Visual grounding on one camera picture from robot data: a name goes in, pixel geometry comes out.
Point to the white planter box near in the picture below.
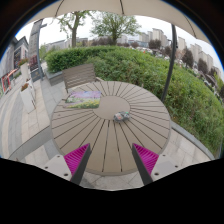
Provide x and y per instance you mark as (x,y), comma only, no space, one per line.
(27,96)

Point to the grey computer mouse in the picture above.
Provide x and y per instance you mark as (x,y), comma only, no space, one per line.
(121,116)

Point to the beige patio umbrella canopy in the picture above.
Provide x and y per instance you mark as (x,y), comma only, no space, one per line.
(152,8)

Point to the white planter box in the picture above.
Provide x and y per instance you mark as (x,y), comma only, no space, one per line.
(27,96)
(23,64)

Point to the round slatted wooden table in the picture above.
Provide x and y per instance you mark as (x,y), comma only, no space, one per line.
(111,142)

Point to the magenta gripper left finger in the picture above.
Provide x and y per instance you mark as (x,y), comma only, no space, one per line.
(70,167)

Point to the trimmed green hedge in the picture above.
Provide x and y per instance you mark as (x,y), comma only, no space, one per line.
(189,101)

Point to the flower-print mouse pad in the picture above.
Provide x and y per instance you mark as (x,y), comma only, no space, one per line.
(83,100)

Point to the dark sign pillar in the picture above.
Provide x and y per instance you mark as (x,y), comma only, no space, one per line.
(33,51)

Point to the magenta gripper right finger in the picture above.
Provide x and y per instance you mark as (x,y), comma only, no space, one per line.
(152,166)

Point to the slatted wooden chair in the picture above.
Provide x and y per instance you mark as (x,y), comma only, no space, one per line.
(79,75)

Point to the dark curved umbrella pole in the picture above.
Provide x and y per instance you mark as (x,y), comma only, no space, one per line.
(172,59)

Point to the white planter box far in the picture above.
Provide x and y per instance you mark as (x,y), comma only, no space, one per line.
(23,64)

